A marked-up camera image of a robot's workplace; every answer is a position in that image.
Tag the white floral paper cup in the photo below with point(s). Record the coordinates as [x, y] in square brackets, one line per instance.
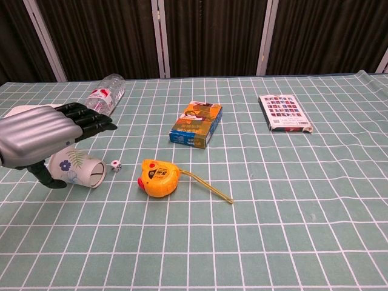
[78, 171]

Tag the dark pleated curtain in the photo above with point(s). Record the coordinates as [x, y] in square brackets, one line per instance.
[212, 36]

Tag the clear plastic water bottle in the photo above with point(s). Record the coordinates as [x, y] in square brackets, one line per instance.
[104, 95]

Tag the black card box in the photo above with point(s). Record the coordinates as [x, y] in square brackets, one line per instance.
[283, 112]

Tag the grey partition frame post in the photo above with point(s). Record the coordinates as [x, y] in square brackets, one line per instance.
[266, 36]
[45, 39]
[382, 63]
[160, 38]

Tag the blue orange card box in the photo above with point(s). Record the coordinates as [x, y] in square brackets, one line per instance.
[197, 124]

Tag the small white die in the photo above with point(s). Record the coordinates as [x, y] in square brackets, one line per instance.
[115, 166]

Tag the white spiral notebook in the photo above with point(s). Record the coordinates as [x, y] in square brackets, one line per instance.
[18, 109]

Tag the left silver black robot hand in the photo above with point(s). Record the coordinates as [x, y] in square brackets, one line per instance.
[36, 133]

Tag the yellow tape measure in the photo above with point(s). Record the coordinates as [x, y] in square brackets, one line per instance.
[160, 180]

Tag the green checked tablecloth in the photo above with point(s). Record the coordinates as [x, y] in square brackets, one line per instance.
[242, 197]

